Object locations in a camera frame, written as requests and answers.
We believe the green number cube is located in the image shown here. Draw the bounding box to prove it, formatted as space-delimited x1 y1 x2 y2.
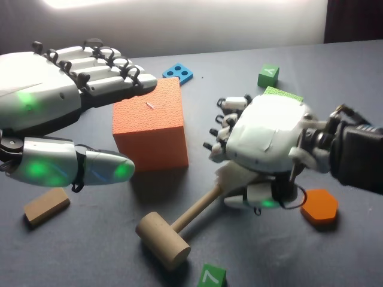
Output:
197 263 227 287

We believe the wooden mallet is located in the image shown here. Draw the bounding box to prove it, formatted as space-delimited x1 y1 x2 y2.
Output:
135 179 231 271

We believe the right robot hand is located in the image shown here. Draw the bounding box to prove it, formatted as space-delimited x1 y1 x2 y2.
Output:
203 94 315 215

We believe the orange hexagon block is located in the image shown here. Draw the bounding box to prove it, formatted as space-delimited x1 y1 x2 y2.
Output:
300 188 339 225

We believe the plain wooden rectangular block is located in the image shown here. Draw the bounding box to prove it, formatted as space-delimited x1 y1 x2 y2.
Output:
23 187 71 225

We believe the large orange foam cube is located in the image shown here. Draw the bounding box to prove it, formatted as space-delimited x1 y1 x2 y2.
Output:
113 77 189 172

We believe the dark curtain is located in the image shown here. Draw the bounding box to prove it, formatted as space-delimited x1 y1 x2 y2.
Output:
324 0 383 45

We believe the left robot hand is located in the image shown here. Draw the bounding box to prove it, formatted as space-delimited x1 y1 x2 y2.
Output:
0 38 158 193

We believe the flat green foam square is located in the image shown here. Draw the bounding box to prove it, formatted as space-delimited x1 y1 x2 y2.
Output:
263 86 305 102

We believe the grey table cloth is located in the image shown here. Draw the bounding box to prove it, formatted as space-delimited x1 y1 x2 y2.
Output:
0 40 383 287

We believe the green letter cube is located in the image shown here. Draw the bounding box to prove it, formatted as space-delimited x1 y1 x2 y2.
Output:
257 63 280 88

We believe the blue four-hole square block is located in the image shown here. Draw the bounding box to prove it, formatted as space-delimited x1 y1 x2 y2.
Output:
162 62 194 86

